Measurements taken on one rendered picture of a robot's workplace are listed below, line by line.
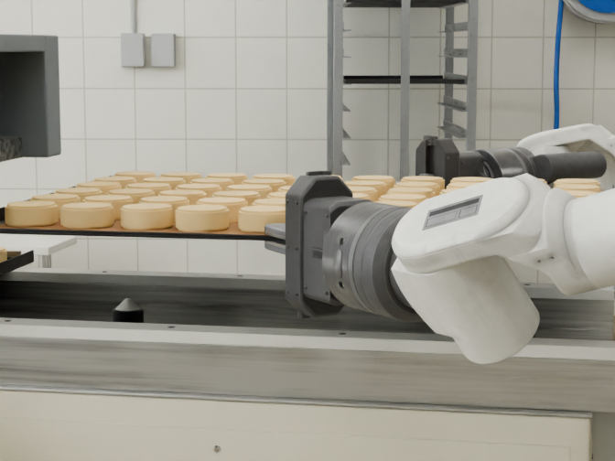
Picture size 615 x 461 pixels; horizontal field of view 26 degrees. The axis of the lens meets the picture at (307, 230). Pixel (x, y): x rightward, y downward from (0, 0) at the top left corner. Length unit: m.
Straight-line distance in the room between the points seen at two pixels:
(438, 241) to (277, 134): 4.35
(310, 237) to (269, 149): 4.18
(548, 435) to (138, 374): 0.39
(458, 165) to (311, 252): 0.50
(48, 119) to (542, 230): 0.99
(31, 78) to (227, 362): 0.65
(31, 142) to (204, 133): 3.53
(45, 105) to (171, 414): 0.63
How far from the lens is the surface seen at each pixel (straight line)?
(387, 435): 1.24
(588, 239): 0.92
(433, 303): 0.98
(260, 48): 5.27
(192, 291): 1.56
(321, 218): 1.09
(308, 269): 1.11
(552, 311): 1.51
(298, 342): 1.24
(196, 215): 1.22
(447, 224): 0.95
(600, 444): 1.28
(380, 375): 1.23
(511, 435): 1.23
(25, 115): 1.79
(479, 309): 0.97
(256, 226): 1.21
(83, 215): 1.25
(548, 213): 0.93
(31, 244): 4.91
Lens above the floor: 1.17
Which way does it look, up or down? 8 degrees down
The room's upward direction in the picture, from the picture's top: straight up
